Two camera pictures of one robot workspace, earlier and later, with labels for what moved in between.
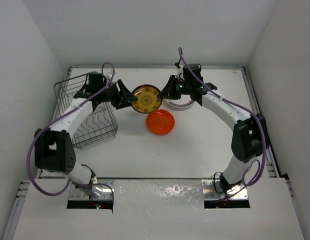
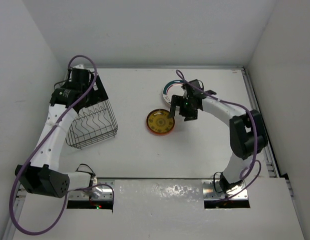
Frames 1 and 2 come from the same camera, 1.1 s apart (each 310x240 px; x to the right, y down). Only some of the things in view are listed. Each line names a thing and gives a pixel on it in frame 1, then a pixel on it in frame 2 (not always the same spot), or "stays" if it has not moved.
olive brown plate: [147, 101] -> [158, 121]
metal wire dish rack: [98, 124] stays
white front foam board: [160, 209] stays
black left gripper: [118, 102] -> [98, 95]
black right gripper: [169, 92] -> [178, 100]
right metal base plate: [210, 192] stays
